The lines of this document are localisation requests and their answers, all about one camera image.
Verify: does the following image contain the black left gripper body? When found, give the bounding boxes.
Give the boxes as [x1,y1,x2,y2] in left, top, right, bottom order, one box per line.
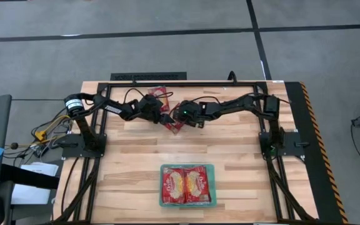
[135,101,166,124]

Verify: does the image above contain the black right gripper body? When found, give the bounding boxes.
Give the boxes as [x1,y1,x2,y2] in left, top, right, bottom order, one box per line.
[178,99,207,129]

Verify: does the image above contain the red Orville popcorn bag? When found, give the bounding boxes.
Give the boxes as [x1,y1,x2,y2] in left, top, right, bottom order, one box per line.
[163,102,186,135]
[182,165,213,204]
[147,85,171,113]
[161,166,186,204]

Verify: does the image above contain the black floor vent grille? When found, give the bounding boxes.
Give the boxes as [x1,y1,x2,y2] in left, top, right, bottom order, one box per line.
[109,71,188,82]

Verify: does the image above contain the teal plastic basket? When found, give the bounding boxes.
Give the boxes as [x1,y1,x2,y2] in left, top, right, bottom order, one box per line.
[158,162,218,209]

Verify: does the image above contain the black mat yellow hazard stripes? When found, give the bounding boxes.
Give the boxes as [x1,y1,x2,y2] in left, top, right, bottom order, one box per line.
[284,81,350,224]

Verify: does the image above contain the white paper sheets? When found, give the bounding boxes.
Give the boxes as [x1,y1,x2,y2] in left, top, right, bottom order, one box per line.
[10,161,59,206]

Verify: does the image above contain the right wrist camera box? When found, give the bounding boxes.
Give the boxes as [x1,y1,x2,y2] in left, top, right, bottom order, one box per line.
[176,100,197,122]

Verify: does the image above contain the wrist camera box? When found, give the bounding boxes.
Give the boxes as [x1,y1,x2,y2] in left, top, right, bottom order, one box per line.
[176,100,197,122]
[143,93,165,109]

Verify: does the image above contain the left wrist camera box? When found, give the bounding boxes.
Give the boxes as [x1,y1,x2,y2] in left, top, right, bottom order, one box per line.
[143,93,165,109]

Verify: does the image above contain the black and red arm cable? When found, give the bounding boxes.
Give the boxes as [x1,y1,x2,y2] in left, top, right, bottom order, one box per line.
[184,94,222,106]

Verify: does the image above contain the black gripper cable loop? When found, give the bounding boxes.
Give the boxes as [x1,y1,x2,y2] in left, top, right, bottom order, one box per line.
[122,87,147,104]

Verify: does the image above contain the black aluminium table frame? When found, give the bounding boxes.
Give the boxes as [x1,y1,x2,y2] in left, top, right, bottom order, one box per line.
[51,80,319,225]

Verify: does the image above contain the black arched clamp handle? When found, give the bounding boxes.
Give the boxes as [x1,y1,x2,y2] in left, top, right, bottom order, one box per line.
[227,70,239,86]

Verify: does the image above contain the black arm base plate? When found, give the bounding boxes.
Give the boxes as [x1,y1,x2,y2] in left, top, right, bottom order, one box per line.
[61,132,108,159]
[258,131,306,158]

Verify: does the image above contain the yellow cable connector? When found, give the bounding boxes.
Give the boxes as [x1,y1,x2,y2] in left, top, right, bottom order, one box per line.
[34,129,48,142]

